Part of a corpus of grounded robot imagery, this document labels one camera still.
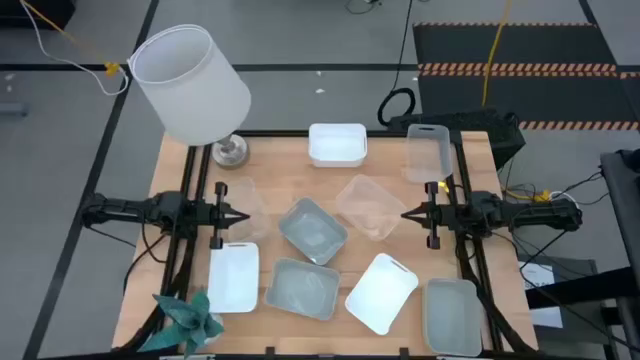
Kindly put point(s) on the black furniture piece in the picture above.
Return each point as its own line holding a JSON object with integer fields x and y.
{"x": 60, "y": 6}

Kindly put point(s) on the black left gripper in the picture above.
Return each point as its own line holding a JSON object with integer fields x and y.
{"x": 218, "y": 220}

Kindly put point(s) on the teal artificial plant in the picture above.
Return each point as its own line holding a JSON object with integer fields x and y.
{"x": 187, "y": 320}

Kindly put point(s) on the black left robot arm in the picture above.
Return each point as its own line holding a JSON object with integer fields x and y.
{"x": 125, "y": 210}

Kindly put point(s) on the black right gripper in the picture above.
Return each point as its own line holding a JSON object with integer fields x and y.
{"x": 433, "y": 220}

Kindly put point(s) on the white paper sheet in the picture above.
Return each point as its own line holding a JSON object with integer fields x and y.
{"x": 537, "y": 276}

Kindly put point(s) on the white table lamp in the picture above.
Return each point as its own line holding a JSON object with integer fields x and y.
{"x": 190, "y": 85}

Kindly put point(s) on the small yellow tag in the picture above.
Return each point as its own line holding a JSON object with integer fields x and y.
{"x": 443, "y": 186}

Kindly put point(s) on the grey plastic basket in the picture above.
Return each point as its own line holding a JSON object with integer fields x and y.
{"x": 302, "y": 289}
{"x": 312, "y": 231}
{"x": 452, "y": 317}

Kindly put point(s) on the black cart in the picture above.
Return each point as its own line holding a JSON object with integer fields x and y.
{"x": 625, "y": 200}

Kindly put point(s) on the black metal bar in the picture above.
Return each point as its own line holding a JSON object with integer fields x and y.
{"x": 580, "y": 289}

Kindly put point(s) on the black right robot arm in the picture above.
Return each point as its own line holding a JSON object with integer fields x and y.
{"x": 525, "y": 214}

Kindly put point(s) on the black hazard striped mat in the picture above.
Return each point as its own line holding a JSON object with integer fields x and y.
{"x": 525, "y": 97}
{"x": 515, "y": 45}

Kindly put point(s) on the clear plastic basket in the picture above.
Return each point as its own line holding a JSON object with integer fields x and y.
{"x": 428, "y": 155}
{"x": 371, "y": 207}
{"x": 255, "y": 200}

